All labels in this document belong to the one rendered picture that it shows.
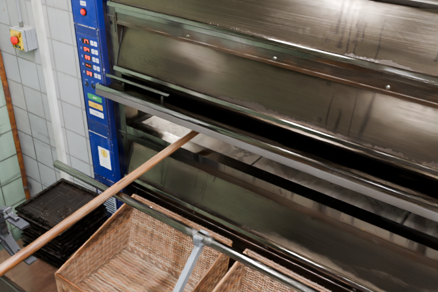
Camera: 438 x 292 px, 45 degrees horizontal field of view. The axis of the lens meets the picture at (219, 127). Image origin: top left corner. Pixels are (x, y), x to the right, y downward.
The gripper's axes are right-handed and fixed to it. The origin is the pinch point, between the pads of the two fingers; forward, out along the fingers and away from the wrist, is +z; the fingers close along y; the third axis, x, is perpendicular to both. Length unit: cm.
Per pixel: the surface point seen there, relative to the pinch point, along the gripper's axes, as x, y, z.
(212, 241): -36, 2, 43
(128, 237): -64, 55, -27
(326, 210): -72, 3, 64
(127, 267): -53, 61, -17
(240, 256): -35, 2, 54
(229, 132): -58, -23, 33
